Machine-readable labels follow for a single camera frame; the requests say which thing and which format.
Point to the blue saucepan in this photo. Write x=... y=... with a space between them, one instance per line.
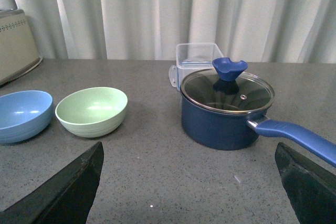
x=234 y=132

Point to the green bowl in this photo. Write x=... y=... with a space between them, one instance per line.
x=92 y=112

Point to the blue bowl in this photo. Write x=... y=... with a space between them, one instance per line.
x=24 y=114

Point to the glass pot lid blue knob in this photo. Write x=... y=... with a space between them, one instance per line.
x=227 y=88

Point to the white curtain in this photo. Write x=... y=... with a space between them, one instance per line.
x=252 y=30

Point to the clear plastic container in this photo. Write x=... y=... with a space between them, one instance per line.
x=191 y=57

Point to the cream toaster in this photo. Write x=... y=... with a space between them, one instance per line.
x=19 y=53

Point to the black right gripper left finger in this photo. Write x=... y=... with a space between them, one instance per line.
x=67 y=197

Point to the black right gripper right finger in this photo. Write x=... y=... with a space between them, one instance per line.
x=309 y=187

